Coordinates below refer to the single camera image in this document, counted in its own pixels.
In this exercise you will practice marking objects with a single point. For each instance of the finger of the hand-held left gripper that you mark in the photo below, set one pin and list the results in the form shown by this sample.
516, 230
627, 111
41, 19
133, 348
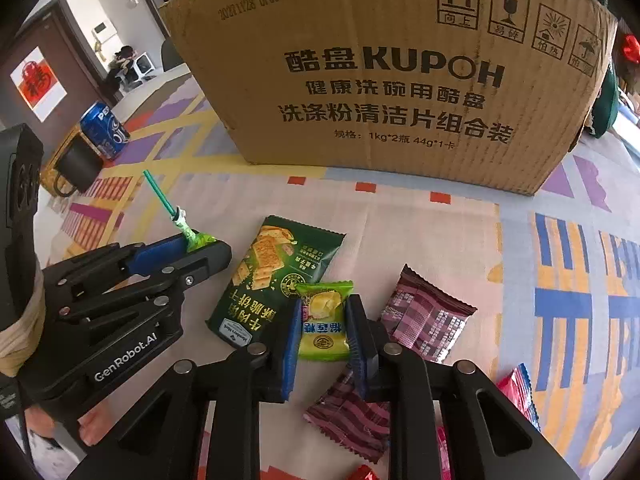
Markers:
155, 256
200, 265

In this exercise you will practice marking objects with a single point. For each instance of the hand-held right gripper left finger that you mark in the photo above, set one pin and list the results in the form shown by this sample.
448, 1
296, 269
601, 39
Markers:
289, 345

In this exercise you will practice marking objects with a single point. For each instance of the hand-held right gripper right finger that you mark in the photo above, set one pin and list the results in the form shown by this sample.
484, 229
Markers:
356, 340

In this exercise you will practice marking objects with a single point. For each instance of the green lollipop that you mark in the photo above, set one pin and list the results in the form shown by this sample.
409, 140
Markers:
195, 241

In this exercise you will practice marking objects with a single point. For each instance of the yellow-green candy packet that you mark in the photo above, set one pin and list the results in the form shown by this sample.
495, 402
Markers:
322, 320

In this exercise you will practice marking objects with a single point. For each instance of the brown cardboard box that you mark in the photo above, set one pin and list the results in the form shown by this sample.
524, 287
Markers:
400, 85

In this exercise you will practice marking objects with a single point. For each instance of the person's left hand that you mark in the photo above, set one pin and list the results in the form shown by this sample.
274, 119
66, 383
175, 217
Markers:
93, 422

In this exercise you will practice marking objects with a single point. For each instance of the dark green cracker packet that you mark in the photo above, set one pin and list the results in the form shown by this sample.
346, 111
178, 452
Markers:
270, 260

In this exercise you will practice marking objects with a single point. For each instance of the maroon checked snack packet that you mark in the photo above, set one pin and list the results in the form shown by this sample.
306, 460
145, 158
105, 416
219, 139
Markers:
425, 315

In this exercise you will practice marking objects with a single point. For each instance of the black mug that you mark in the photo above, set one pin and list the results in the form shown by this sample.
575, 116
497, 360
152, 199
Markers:
80, 165

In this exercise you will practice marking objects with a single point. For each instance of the red wrapped candy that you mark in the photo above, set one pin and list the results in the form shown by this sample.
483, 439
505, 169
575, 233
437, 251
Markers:
365, 473

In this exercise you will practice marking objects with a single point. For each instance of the yellow wooden box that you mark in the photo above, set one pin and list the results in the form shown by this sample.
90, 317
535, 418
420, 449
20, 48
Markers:
48, 172

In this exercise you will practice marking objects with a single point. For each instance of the blue soda can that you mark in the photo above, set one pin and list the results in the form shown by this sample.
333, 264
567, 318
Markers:
102, 130

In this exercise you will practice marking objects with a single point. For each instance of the magenta snack packet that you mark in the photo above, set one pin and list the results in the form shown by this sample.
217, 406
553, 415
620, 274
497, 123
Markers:
517, 395

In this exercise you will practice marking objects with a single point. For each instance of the white stool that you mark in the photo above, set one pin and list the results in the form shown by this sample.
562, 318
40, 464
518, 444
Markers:
142, 67

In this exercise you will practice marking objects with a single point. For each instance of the black bag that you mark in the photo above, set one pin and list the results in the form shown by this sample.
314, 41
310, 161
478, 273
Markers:
120, 62

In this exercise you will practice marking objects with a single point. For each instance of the dark upholstered chair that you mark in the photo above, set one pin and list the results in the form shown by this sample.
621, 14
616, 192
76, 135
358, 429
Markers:
172, 52

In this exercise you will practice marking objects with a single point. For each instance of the red and white door poster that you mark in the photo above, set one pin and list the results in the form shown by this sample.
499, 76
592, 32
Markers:
37, 85

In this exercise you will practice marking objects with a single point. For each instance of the brown entrance door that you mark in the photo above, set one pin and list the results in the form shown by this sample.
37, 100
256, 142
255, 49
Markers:
75, 50

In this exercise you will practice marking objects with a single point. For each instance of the white intercom panel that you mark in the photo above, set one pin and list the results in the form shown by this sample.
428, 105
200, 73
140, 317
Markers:
103, 31

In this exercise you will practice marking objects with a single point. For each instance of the green snowflake tote bag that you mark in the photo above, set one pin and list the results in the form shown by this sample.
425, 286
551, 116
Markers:
605, 105

